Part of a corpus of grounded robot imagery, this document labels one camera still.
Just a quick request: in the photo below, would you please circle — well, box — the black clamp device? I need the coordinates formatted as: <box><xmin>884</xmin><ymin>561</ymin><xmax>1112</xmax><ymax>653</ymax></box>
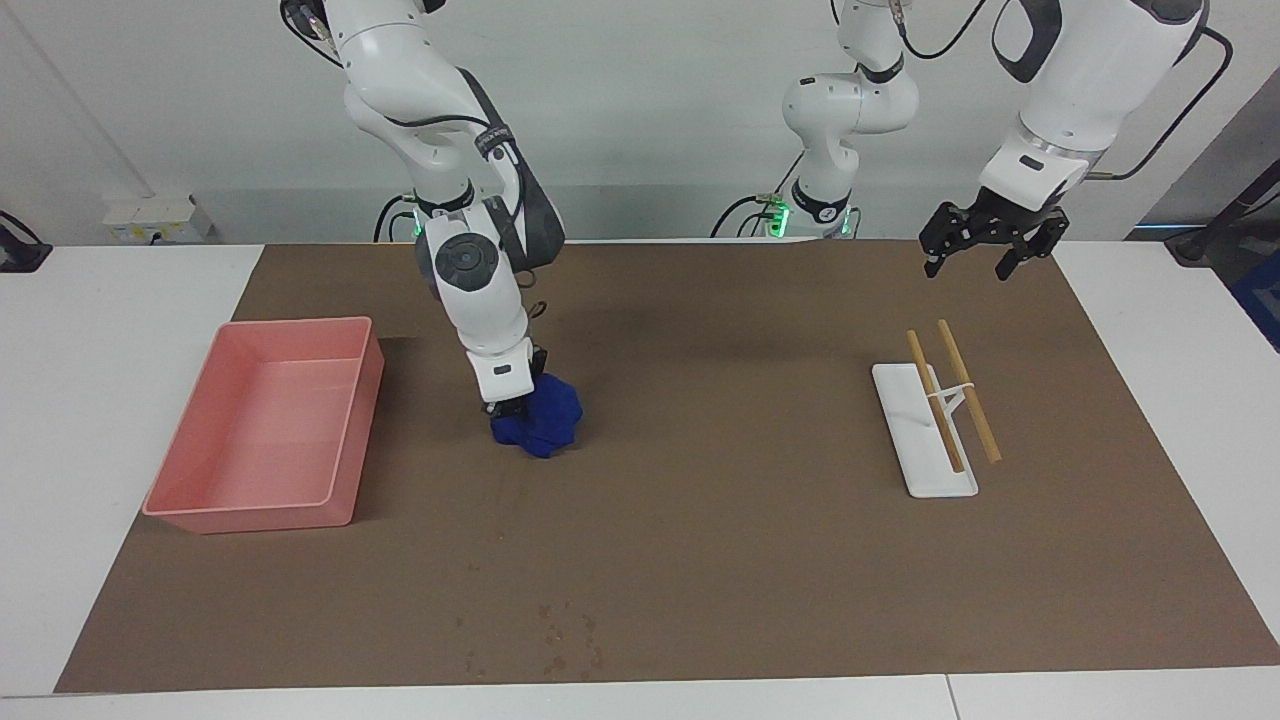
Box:
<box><xmin>0</xmin><ymin>210</ymin><xmax>53</xmax><ymax>274</ymax></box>

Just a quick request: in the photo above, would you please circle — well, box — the black right base cable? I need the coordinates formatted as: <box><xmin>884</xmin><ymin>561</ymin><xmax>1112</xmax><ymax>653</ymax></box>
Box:
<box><xmin>374</xmin><ymin>195</ymin><xmax>416</xmax><ymax>244</ymax></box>

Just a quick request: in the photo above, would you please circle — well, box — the blue crate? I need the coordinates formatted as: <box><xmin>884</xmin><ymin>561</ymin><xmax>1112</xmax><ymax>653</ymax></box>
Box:
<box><xmin>1232</xmin><ymin>250</ymin><xmax>1280</xmax><ymax>353</ymax></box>

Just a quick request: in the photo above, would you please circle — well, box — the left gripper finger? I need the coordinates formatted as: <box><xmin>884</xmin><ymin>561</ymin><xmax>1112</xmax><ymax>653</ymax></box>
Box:
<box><xmin>995</xmin><ymin>215</ymin><xmax>1069</xmax><ymax>281</ymax></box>
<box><xmin>920</xmin><ymin>205</ymin><xmax>976</xmax><ymax>279</ymax></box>

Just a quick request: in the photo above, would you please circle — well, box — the pink plastic bin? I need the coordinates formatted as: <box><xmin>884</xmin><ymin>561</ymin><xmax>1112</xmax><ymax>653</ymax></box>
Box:
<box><xmin>142</xmin><ymin>316</ymin><xmax>386</xmax><ymax>535</ymax></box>

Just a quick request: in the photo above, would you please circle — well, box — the black left base cable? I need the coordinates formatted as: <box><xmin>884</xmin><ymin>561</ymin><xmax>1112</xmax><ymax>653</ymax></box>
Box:
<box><xmin>711</xmin><ymin>150</ymin><xmax>807</xmax><ymax>239</ymax></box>

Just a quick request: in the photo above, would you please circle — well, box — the brown table mat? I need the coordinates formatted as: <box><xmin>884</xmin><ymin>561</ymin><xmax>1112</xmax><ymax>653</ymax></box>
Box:
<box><xmin>53</xmin><ymin>238</ymin><xmax>1280</xmax><ymax>695</ymax></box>

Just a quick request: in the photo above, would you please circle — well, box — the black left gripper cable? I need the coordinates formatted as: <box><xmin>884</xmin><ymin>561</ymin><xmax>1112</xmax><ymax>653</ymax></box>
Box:
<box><xmin>1085</xmin><ymin>25</ymin><xmax>1234</xmax><ymax>183</ymax></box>

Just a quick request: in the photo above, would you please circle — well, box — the black base cable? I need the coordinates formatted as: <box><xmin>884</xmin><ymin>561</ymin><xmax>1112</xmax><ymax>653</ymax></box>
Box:
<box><xmin>711</xmin><ymin>150</ymin><xmax>807</xmax><ymax>239</ymax></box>
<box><xmin>374</xmin><ymin>195</ymin><xmax>416</xmax><ymax>244</ymax></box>

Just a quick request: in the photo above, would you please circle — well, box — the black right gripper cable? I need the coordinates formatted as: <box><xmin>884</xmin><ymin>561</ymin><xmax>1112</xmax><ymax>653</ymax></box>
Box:
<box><xmin>283</xmin><ymin>0</ymin><xmax>521</xmax><ymax>201</ymax></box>

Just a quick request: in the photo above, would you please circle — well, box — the blue towel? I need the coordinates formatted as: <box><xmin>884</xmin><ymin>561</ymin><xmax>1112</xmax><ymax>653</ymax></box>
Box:
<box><xmin>489</xmin><ymin>372</ymin><xmax>585</xmax><ymax>460</ymax></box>

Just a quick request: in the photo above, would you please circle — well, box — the wooden rack rod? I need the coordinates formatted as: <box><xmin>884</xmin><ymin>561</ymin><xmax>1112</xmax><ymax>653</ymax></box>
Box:
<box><xmin>906</xmin><ymin>330</ymin><xmax>966</xmax><ymax>475</ymax></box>
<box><xmin>936</xmin><ymin>319</ymin><xmax>1003</xmax><ymax>465</ymax></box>

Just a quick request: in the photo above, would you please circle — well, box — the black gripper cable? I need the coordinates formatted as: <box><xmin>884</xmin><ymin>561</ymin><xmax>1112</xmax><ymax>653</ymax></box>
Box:
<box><xmin>1085</xmin><ymin>25</ymin><xmax>1234</xmax><ymax>183</ymax></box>
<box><xmin>283</xmin><ymin>0</ymin><xmax>521</xmax><ymax>201</ymax></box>

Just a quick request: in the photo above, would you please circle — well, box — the black stand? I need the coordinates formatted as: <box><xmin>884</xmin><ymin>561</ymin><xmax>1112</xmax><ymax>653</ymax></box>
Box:
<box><xmin>1165</xmin><ymin>158</ymin><xmax>1280</xmax><ymax>267</ymax></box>

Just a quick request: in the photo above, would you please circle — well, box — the white towel rack base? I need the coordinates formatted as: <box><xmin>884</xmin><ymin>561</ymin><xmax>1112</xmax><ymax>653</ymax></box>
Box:
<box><xmin>871</xmin><ymin>362</ymin><xmax>980</xmax><ymax>499</ymax></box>

